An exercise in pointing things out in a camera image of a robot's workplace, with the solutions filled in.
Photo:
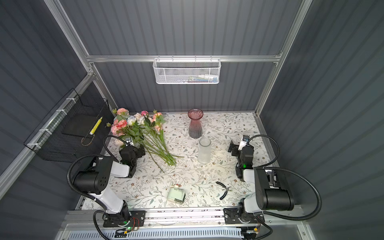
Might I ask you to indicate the flower bunch on table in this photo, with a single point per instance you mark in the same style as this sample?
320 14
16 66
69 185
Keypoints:
144 130

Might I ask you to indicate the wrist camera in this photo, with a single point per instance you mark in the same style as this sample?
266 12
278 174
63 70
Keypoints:
128 142
245 141

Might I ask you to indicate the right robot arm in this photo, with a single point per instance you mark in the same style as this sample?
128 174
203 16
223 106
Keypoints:
271 187

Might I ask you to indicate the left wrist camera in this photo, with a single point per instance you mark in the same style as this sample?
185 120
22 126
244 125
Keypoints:
128 142

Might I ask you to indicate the black wire wall basket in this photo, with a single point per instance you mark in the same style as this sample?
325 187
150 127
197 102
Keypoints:
64 136

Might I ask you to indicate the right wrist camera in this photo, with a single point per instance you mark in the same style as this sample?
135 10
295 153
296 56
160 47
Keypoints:
245 141

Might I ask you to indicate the white wire wall basket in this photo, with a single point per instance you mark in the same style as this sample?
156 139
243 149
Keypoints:
167 72

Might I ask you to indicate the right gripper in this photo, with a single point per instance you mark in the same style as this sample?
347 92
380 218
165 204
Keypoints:
235 148

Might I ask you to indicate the tubes in white basket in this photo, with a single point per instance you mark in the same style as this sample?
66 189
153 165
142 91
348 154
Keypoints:
200 79

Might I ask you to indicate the clear frosted glass vase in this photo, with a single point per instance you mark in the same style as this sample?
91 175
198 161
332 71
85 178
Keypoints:
204 153

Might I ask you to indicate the aluminium front rail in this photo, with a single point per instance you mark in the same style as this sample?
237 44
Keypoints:
159 219

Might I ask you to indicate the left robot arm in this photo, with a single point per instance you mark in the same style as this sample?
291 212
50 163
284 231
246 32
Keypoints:
89 176

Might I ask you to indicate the dark red glass vase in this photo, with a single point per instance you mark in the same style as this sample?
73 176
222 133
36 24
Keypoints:
195 127

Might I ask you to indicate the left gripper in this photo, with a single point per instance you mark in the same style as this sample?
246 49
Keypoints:
138 151

